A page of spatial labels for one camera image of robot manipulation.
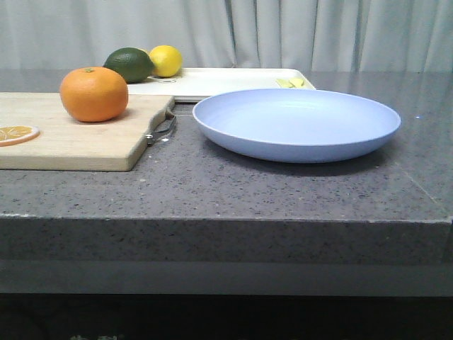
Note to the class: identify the light blue plate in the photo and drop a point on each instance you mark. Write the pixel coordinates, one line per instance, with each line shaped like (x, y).
(296, 125)

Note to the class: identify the orange fruit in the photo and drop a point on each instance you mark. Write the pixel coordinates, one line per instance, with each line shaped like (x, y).
(94, 94)

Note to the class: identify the white tray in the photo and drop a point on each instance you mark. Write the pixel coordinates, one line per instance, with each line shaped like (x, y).
(194, 84)

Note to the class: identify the yellow-green slices on tray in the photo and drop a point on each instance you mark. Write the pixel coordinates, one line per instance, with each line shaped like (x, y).
(292, 83)

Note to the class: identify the yellow lemon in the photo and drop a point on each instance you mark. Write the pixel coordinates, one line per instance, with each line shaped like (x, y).
(167, 60)

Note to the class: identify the green lime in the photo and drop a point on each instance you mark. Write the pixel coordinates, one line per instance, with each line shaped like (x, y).
(133, 64)

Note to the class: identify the wooden cutting board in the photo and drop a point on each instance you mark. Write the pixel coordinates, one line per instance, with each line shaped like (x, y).
(67, 144)

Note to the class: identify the white curtain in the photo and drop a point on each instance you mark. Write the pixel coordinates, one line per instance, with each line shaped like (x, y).
(320, 36)

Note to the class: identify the orange slice toy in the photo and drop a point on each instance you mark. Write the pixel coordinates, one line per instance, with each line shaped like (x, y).
(16, 134)

